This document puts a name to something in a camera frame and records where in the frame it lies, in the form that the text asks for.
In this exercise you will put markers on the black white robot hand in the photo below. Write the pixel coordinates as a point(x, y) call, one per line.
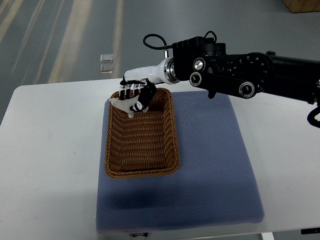
point(142, 82)

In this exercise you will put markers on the white bear figurine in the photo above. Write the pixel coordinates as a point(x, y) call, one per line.
point(124, 105)

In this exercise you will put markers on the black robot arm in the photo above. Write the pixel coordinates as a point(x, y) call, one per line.
point(204, 64)

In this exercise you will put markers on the brown wicker basket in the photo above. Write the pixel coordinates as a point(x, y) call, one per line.
point(145, 145)

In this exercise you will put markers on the lower metal floor plate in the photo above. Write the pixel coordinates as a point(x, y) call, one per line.
point(106, 68)

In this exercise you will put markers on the metal floor plate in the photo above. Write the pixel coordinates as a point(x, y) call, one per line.
point(106, 68)
point(106, 57)

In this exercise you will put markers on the upper metal floor plate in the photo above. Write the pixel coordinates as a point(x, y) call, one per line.
point(106, 57)

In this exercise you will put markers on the blue quilted mat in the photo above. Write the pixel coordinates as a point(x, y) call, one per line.
point(182, 164)

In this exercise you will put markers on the wooden box corner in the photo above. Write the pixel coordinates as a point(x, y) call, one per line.
point(302, 6)

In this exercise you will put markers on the white table leg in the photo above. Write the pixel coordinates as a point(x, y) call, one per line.
point(267, 236)

